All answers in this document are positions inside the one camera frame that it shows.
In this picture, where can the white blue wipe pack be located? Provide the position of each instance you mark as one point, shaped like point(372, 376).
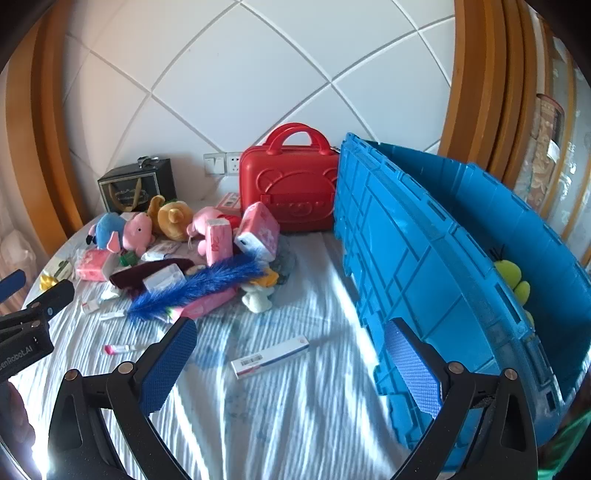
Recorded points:
point(159, 249)

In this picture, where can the red bear suitcase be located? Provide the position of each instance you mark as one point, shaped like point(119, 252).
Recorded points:
point(286, 184)

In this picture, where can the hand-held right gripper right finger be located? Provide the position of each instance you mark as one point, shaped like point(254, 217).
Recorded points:
point(411, 364)

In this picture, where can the clear plastic packet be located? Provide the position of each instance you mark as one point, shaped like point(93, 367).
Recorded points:
point(110, 291)

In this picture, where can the green plush toy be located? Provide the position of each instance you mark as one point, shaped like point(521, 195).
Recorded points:
point(512, 281)

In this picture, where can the white wall switch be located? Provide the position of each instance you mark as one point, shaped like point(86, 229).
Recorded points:
point(214, 164)

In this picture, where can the red-dressed pink pig plush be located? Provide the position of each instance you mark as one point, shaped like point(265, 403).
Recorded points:
point(203, 219)

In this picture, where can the blue feather duster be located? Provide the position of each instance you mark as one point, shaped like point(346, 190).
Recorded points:
point(203, 281)

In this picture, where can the person's green clothing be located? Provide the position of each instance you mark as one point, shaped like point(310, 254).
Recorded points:
point(570, 443)

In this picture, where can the yellow small toy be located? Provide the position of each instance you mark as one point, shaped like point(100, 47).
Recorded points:
point(48, 281)

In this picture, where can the small green toy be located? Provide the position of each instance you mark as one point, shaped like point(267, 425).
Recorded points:
point(127, 259)

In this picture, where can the sheer white curtain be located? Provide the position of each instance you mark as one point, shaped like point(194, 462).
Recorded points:
point(14, 249)

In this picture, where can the dark gift bag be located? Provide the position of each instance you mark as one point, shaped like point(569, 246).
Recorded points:
point(138, 184)

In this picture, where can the pink floral tissue pack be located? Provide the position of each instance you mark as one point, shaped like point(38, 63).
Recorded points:
point(258, 224)

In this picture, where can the blue white floral bedsheet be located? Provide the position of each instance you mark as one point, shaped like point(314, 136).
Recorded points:
point(300, 415)

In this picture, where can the small white red-capped tube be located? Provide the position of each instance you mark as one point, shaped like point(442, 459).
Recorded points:
point(92, 305)

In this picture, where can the blue plastic crate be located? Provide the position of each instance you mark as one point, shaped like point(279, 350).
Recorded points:
point(415, 254)

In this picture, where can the maroon knit hat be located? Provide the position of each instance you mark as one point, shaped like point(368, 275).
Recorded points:
point(134, 274)

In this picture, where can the long white red-ended box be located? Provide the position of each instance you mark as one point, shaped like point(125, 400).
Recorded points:
point(270, 355)

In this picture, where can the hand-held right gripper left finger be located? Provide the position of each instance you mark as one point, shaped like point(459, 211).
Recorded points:
point(166, 364)

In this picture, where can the green white box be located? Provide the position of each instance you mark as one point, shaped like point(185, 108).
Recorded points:
point(62, 269)

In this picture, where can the wooden wall frame post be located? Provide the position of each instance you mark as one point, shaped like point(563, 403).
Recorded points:
point(485, 92)
point(51, 138)

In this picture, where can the brown bear plush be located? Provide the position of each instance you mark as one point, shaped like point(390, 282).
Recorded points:
point(173, 217)

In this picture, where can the wooden glass partition screen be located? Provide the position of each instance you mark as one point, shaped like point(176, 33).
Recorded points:
point(577, 184)

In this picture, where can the small pink-capped tube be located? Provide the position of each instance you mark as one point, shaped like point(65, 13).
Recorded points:
point(117, 349)

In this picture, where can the rolled patterned carpet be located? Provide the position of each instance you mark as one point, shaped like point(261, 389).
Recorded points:
point(547, 152)

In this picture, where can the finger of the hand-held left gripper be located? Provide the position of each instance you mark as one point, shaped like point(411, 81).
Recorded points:
point(11, 284)
point(51, 297)

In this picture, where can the small clear tube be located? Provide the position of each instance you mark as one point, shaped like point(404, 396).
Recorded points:
point(111, 316)

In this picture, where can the red white tissue pack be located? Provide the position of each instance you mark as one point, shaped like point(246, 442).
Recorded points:
point(228, 202)

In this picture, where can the blue-bodied pink pig plush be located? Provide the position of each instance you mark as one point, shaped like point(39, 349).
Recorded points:
point(111, 226)

